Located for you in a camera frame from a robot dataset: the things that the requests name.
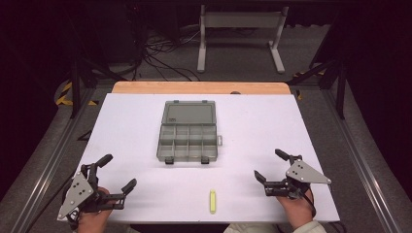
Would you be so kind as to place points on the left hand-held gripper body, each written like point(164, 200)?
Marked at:
point(77, 193)

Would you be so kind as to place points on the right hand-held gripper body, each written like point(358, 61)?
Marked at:
point(303, 174)

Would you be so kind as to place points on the small yellow bar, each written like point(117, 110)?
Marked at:
point(212, 201)

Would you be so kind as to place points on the grey plastic compartment box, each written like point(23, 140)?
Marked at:
point(188, 132)

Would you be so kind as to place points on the person's left hand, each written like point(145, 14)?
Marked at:
point(94, 220)

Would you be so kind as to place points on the person's right hand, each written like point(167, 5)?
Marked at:
point(296, 211)

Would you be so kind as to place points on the person's light clothing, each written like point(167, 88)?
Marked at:
point(249, 228)

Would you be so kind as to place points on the white table board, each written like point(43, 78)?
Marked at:
point(200, 174)

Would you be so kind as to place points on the yellow black floor tape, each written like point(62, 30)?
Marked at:
point(298, 94)
point(64, 97)

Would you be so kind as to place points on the black metal stand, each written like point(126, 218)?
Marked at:
point(339, 87)
point(76, 84)

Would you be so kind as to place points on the wooden table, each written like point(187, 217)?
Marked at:
point(200, 87)

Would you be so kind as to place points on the white metal stand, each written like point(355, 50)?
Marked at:
point(241, 20)

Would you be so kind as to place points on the aluminium rail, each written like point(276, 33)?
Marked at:
point(48, 168)
point(362, 161)

